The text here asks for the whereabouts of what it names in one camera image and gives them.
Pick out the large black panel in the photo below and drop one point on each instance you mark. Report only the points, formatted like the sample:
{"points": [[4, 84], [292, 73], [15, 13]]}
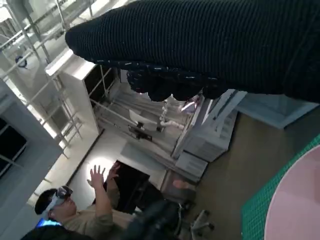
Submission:
{"points": [[130, 185]]}

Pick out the small white drawer cabinet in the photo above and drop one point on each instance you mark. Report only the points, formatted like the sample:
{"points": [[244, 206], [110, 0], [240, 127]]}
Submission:
{"points": [[192, 165]]}

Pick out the green cutting mat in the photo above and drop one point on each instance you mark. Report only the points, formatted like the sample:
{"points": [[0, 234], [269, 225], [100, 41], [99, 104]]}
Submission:
{"points": [[257, 207]]}

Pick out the black office chair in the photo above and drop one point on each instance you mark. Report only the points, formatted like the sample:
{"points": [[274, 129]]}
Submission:
{"points": [[160, 220]]}

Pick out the person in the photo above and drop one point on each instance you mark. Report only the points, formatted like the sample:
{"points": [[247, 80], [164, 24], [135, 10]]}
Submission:
{"points": [[85, 220]]}

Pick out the white shelf unit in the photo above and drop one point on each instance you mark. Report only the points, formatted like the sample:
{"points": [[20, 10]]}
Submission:
{"points": [[80, 105]]}

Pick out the person's hand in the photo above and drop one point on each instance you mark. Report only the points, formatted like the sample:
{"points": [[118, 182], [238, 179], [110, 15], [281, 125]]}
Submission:
{"points": [[113, 172], [96, 178]]}

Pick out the pink bowl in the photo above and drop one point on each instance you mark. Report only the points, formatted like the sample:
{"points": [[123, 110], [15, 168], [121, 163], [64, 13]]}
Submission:
{"points": [[295, 200]]}

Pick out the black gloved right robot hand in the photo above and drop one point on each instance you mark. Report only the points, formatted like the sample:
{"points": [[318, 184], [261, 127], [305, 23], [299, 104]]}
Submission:
{"points": [[200, 40]]}

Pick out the grey VR headset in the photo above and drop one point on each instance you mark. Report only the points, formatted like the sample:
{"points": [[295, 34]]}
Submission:
{"points": [[62, 193]]}

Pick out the large white drawer cabinet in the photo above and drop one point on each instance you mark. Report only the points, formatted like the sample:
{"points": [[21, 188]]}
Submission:
{"points": [[207, 140]]}

